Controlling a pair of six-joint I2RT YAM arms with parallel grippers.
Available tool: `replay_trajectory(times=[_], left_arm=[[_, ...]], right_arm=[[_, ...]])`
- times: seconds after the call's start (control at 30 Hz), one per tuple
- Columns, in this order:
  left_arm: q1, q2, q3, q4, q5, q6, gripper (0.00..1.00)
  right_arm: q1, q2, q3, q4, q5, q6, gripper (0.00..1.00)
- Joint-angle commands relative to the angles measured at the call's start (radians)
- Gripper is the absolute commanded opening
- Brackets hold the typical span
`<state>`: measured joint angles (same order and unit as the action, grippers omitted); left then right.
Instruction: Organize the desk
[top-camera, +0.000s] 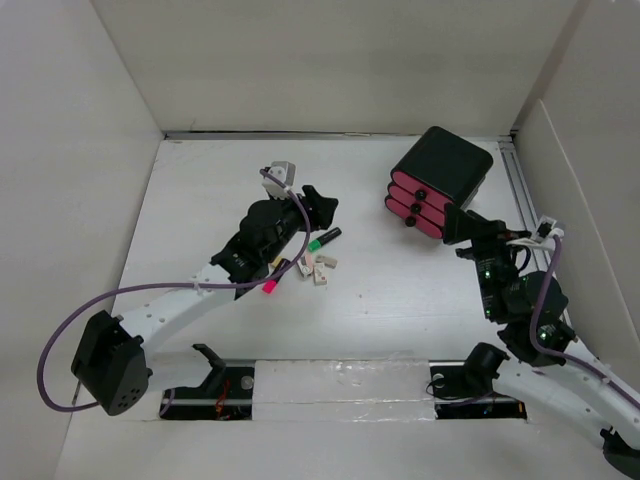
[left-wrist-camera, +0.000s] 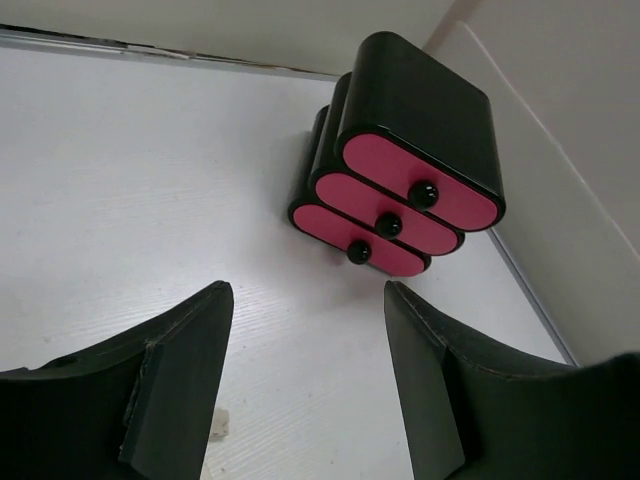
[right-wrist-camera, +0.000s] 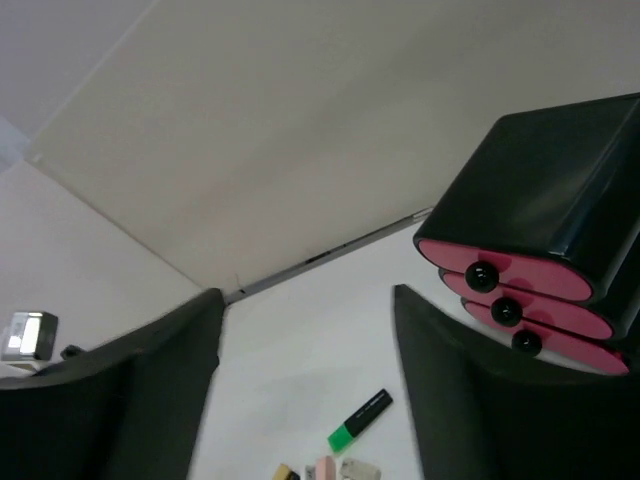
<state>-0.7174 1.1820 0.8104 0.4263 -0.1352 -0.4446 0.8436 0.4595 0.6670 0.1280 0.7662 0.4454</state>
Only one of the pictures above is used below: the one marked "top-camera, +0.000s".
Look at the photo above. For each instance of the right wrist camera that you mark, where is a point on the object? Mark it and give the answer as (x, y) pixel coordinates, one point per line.
(547, 229)

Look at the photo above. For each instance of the black green-capped marker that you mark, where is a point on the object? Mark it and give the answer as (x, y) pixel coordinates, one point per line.
(324, 239)

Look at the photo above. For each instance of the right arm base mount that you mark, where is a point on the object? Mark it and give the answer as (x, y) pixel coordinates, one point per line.
(456, 399)

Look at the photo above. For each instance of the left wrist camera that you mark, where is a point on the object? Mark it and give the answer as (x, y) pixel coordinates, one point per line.
(280, 179)

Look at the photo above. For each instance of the aluminium rail right side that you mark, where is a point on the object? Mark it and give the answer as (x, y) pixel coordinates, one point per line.
(525, 200)

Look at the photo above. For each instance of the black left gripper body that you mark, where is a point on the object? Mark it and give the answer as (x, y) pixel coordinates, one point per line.
(292, 219)

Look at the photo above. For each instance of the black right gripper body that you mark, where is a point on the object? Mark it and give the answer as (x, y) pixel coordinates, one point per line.
(494, 267)

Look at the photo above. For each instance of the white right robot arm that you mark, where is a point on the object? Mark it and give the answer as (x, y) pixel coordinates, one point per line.
(541, 362)

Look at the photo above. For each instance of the black pink-capped marker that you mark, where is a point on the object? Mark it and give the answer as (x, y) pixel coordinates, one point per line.
(279, 265)

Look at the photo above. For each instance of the pink top drawer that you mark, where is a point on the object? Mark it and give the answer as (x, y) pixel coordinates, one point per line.
(413, 186)

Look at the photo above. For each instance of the black mini drawer cabinet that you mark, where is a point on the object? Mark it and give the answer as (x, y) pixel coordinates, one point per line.
(447, 162)

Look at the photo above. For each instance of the pinkish white eraser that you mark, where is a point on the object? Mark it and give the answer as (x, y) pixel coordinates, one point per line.
(311, 263)

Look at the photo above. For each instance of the pink bottom drawer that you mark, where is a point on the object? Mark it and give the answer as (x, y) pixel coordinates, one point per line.
(430, 223)

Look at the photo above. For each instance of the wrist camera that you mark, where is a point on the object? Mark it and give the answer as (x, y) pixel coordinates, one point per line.
(547, 229)
(280, 179)

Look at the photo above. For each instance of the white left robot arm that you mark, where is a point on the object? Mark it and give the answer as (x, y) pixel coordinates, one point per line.
(119, 359)

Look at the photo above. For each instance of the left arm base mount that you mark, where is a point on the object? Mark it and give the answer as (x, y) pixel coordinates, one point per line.
(225, 394)

